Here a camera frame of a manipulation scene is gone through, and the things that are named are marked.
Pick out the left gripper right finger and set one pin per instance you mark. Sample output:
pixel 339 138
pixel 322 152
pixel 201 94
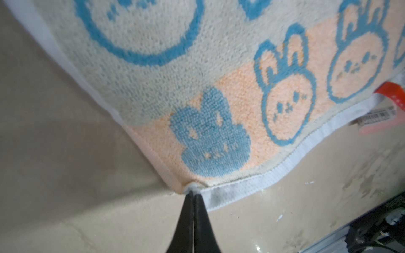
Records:
pixel 204 238

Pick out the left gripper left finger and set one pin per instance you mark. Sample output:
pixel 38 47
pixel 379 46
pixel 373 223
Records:
pixel 183 238

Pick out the blue bunny towel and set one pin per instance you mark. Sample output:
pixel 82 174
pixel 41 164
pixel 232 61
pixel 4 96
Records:
pixel 224 97

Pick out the aluminium front rail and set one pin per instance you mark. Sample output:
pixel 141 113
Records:
pixel 381 230

